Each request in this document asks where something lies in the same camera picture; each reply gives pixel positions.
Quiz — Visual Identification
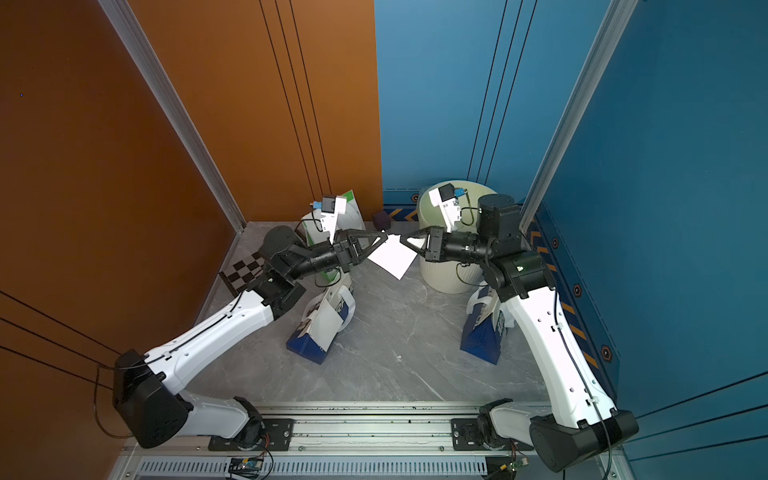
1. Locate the pale green trash bin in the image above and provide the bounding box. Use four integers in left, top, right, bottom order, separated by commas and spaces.
417, 180, 496, 294

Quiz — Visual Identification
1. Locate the green white paper bag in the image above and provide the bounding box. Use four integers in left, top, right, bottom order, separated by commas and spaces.
298, 190, 365, 246

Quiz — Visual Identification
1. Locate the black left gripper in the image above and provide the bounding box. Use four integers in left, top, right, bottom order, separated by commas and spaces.
286, 231, 383, 286

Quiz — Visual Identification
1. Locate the white receipt bag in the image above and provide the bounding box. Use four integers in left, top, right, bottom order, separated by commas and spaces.
368, 234, 417, 280
306, 290, 349, 356

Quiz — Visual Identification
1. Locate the green circuit board right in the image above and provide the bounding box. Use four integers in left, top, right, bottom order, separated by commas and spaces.
484, 457, 529, 480

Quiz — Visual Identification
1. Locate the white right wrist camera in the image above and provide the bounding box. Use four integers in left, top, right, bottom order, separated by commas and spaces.
427, 183, 466, 233

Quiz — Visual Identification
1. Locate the blue white bag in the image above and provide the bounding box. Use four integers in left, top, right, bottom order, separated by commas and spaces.
460, 284, 515, 365
286, 282, 356, 364

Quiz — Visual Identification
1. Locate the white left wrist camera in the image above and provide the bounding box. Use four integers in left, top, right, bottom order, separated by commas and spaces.
310, 196, 348, 239

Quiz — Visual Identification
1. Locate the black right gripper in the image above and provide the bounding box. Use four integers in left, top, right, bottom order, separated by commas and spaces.
402, 227, 497, 268

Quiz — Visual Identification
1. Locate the brown checkered chessboard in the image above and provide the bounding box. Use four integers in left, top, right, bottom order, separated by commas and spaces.
219, 253, 262, 296

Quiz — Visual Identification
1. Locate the purple cube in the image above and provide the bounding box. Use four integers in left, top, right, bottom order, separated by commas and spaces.
373, 210, 392, 231

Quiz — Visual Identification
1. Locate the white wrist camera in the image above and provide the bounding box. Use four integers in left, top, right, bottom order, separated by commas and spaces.
427, 183, 466, 233
310, 196, 348, 239

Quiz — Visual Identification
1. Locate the green circuit board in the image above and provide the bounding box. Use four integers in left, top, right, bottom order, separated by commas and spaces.
484, 457, 529, 480
227, 457, 266, 479

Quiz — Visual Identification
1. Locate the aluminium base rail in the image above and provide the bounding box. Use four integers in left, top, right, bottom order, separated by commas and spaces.
109, 401, 633, 479

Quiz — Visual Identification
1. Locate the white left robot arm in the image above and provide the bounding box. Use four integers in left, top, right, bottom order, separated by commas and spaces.
112, 225, 387, 449

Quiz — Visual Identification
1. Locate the green circuit board left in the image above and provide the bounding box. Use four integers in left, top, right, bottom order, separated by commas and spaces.
227, 457, 266, 479

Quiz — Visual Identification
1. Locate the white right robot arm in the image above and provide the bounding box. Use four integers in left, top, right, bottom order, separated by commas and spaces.
400, 194, 639, 473

